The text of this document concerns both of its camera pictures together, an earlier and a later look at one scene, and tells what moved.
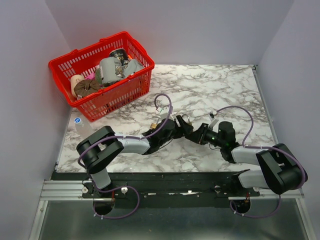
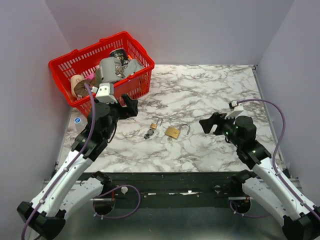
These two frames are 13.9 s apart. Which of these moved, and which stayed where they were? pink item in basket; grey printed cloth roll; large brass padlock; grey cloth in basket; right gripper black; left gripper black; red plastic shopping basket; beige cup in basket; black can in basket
Moved: large brass padlock; right gripper black; left gripper black
Stayed: pink item in basket; grey cloth in basket; black can in basket; beige cup in basket; grey printed cloth roll; red plastic shopping basket
